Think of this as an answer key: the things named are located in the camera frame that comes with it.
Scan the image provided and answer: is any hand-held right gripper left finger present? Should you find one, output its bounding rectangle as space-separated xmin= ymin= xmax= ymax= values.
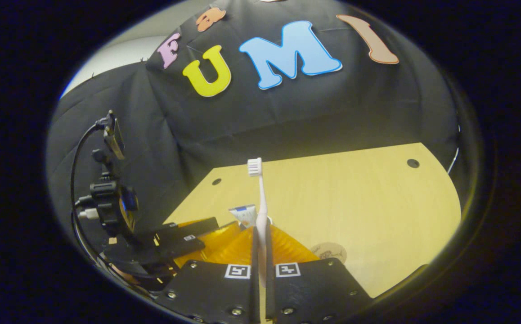
xmin=155 ymin=224 xmax=262 ymax=324

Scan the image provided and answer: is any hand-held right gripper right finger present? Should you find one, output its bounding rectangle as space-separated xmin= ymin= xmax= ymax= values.
xmin=265 ymin=217 xmax=373 ymax=324

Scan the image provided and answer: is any white toothpaste tube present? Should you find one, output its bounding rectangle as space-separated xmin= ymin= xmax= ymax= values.
xmin=229 ymin=205 xmax=257 ymax=228

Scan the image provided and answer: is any round wooden coaster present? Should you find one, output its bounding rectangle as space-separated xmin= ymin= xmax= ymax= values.
xmin=310 ymin=242 xmax=347 ymax=265

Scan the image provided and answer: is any pink toothbrush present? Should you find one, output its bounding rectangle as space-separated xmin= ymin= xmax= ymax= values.
xmin=247 ymin=157 xmax=273 ymax=288

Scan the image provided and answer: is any black cable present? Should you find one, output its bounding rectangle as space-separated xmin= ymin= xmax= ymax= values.
xmin=70 ymin=118 xmax=110 ymax=270

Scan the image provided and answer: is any white cable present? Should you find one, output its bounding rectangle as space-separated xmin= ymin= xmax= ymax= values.
xmin=446 ymin=146 xmax=461 ymax=175

